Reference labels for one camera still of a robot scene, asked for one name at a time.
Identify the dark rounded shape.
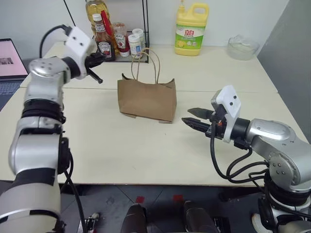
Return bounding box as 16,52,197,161
124,203,148,233
183,200,215,233

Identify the black wire rack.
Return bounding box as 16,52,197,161
63,0,150,64

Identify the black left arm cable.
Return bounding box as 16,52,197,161
39,24,88,233

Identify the yellow dish soap bottle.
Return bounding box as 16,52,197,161
174,0,210,57

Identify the brown paper bag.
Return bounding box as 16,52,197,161
117,48,177,125

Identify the red squeeze ketchup bottle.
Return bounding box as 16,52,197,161
112,22,131,58

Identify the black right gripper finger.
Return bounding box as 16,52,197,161
181,117,212,133
187,107,215,120

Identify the glass ketchup bottle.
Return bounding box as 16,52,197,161
92,14,117,62

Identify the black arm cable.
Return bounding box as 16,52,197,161
209,120,271,188
39,24,88,233

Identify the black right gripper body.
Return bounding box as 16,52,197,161
205,107,228,140

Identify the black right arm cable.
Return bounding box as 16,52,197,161
209,120,271,188

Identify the grey laptop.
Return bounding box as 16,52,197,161
0,38,30,111

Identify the yellow cooking oil bottle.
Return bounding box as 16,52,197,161
85,0,115,50

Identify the clear glass bowl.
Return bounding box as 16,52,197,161
227,34,261,61

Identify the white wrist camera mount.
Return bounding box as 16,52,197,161
210,84,242,144
65,26,97,80

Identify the white spice jar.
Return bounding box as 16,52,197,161
127,33,144,59
132,28,146,49

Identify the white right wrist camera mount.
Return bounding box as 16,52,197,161
210,84,242,144

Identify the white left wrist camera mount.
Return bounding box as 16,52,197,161
65,26,97,80

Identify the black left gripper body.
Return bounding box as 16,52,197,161
85,52,104,69

